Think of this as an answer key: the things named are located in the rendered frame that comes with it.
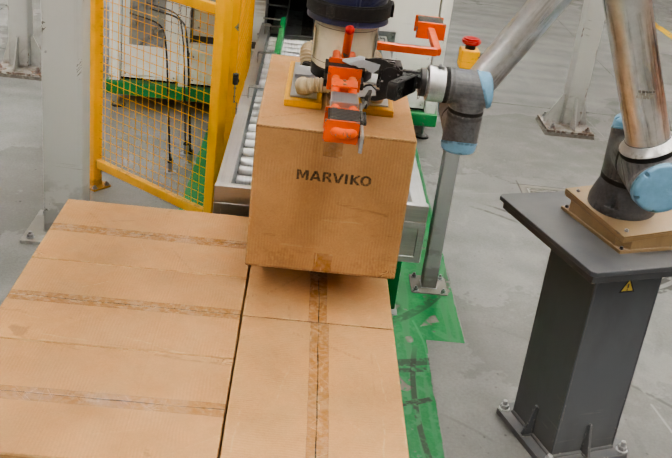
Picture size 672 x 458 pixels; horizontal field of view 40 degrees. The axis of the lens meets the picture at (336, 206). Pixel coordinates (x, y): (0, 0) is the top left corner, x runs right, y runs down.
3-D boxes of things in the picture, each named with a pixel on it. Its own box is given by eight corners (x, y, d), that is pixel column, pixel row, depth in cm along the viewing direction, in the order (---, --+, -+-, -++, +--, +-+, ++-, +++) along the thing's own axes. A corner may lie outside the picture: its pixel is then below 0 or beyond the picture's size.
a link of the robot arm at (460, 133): (471, 142, 244) (480, 99, 238) (477, 161, 234) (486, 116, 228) (436, 138, 243) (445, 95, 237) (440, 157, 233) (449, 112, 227)
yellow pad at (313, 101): (289, 66, 270) (291, 50, 268) (323, 70, 270) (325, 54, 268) (282, 106, 239) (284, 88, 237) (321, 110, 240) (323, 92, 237)
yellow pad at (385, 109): (354, 73, 271) (356, 57, 268) (387, 77, 271) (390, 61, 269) (355, 114, 240) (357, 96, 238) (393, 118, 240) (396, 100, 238)
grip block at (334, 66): (323, 78, 232) (326, 55, 229) (362, 82, 232) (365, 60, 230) (322, 89, 224) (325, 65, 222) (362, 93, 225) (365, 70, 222)
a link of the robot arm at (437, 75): (442, 107, 227) (448, 69, 223) (422, 105, 226) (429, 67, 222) (438, 96, 235) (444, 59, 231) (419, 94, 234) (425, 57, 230)
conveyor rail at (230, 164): (258, 55, 517) (261, 22, 509) (267, 56, 517) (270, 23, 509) (211, 237, 306) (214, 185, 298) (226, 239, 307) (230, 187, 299)
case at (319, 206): (261, 173, 297) (271, 53, 279) (383, 185, 299) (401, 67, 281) (244, 265, 243) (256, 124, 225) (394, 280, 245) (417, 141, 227)
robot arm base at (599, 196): (636, 188, 274) (644, 158, 269) (667, 220, 258) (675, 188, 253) (577, 189, 270) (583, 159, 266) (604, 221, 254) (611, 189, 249)
